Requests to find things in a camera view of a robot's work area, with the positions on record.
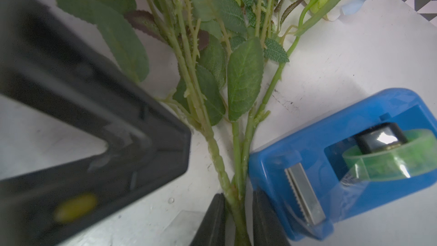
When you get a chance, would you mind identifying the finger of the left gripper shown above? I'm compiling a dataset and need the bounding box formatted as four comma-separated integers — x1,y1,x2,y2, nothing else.
1,0,191,246

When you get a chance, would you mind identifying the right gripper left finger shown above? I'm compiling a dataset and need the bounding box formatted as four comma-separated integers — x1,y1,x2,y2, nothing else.
190,193,226,246

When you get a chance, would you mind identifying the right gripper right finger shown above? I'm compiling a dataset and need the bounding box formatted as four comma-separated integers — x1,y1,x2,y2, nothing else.
252,189,290,246

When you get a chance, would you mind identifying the blue tape dispenser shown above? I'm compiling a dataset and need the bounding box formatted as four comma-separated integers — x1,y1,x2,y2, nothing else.
249,88,437,241

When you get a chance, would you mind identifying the artificial rose bouquet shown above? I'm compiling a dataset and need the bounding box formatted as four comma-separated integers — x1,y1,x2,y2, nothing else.
56,0,366,246

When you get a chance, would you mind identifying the green tape roll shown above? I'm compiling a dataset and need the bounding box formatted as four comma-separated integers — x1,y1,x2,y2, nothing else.
342,129,437,182

